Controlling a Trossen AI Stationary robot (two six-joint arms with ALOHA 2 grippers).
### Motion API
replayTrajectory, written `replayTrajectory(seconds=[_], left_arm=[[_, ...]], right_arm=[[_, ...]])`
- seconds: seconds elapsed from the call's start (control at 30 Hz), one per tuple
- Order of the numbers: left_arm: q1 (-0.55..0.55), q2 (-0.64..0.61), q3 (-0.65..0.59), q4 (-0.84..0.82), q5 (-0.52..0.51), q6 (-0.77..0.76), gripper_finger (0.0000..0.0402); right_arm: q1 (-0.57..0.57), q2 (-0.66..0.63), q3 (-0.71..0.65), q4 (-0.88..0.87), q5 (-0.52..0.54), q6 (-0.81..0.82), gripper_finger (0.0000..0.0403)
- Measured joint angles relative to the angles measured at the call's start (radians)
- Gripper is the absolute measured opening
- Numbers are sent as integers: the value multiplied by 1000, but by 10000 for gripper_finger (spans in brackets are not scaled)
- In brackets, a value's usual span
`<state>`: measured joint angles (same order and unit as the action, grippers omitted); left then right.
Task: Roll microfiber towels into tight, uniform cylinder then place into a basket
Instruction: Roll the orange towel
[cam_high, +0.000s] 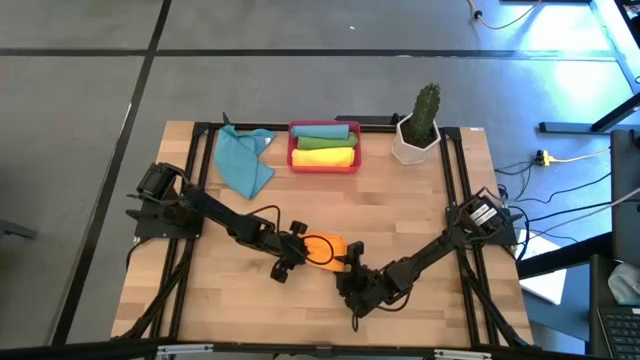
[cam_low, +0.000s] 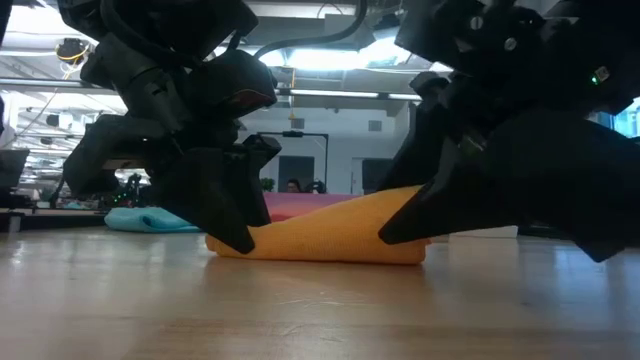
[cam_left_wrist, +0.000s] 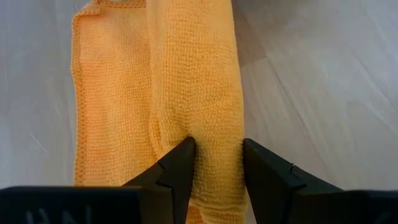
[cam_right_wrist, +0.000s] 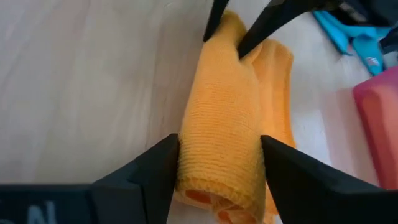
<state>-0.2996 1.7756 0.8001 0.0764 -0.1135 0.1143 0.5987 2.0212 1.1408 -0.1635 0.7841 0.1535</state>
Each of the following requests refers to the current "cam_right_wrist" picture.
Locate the orange microfiber towel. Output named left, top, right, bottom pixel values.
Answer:
left=174, top=9, right=296, bottom=224

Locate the red plastic basket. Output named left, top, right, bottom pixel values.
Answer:
left=353, top=65, right=398, bottom=190

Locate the small teal microfiber towel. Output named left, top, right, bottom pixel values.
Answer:
left=312, top=11, right=392, bottom=77

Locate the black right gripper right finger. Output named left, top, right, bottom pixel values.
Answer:
left=261, top=136, right=398, bottom=224

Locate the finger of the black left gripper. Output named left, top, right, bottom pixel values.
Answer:
left=202, top=0, right=229, bottom=43
left=238, top=0, right=327, bottom=59

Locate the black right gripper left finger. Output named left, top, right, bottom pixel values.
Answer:
left=0, top=134, right=180, bottom=224

